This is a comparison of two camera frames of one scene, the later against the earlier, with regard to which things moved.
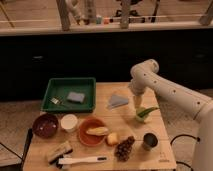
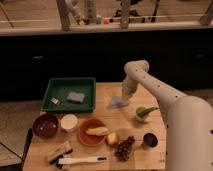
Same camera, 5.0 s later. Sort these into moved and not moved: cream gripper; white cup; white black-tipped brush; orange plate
Moved: cream gripper
Not moved: white black-tipped brush; white cup; orange plate
